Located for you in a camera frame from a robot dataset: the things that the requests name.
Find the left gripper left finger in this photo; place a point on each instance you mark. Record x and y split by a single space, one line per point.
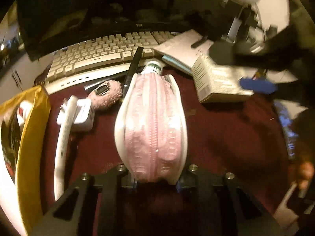
88 198

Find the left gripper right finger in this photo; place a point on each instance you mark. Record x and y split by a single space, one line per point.
221 205

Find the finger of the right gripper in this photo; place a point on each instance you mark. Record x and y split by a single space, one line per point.
258 85

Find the white medicine box printed text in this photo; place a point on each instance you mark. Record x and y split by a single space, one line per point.
218 83

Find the white tube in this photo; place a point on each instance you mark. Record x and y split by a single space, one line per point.
67 119

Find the cartoon print pencil pouch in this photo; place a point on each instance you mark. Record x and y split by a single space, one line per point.
150 129

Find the white bottle green leaf label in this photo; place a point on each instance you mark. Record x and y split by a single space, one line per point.
153 67

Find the pink fluffy hair clip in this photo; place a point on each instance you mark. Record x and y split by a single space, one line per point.
105 95

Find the black long pen box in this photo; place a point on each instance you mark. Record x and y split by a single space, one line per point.
132 70

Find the black snack packet red crab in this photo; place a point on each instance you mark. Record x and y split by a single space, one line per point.
10 141

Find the white pill bottle red label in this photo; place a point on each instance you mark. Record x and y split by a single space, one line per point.
23 112

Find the dark red table cloth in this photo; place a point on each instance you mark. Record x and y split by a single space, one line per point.
240 138

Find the black pen on notebook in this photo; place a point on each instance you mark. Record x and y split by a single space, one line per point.
199 42

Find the white notebook booklet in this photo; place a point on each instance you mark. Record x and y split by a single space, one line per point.
179 53

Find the beige computer keyboard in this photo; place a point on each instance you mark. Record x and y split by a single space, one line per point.
101 57

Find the black computer monitor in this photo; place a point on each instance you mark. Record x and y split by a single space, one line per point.
49 25

